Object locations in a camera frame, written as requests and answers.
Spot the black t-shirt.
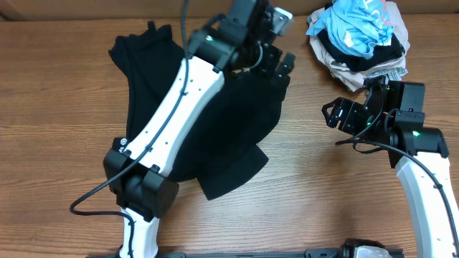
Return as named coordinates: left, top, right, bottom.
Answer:
left=108, top=21, right=290, bottom=200

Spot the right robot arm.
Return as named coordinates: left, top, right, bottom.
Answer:
left=321, top=78, right=458, bottom=257

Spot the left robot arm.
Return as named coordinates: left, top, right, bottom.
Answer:
left=103, top=1, right=294, bottom=257

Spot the beige garment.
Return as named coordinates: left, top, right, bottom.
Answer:
left=309, top=1, right=410, bottom=92

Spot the grey patterned garment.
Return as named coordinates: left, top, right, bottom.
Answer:
left=366, top=67, right=408, bottom=82

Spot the black garment in pile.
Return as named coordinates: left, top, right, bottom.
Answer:
left=317, top=28, right=404, bottom=72

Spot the light blue garment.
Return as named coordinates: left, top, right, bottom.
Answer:
left=306, top=0, right=394, bottom=59

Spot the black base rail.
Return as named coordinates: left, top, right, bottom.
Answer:
left=85, top=247, right=405, bottom=258

